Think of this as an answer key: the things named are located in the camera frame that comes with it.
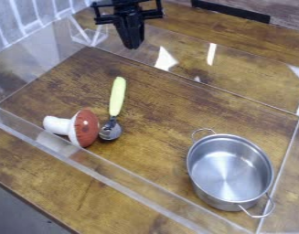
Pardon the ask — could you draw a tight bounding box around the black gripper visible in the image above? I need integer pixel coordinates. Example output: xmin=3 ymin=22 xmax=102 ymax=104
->
xmin=91 ymin=0 xmax=164 ymax=49

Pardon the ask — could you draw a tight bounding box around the green handled metal spoon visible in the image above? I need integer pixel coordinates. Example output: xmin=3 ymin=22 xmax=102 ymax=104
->
xmin=99 ymin=77 xmax=126 ymax=141

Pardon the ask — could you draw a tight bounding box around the red plush mushroom toy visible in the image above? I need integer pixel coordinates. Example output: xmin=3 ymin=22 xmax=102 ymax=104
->
xmin=43 ymin=109 xmax=100 ymax=147

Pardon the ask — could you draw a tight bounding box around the black bar at back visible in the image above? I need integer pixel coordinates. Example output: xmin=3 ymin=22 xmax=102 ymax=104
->
xmin=191 ymin=0 xmax=271 ymax=24

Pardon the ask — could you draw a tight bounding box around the silver metal pot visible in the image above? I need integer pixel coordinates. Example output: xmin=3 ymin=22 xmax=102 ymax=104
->
xmin=186 ymin=128 xmax=277 ymax=218

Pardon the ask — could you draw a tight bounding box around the clear acrylic enclosure wall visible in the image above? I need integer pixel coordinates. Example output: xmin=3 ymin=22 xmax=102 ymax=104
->
xmin=0 ymin=1 xmax=299 ymax=234

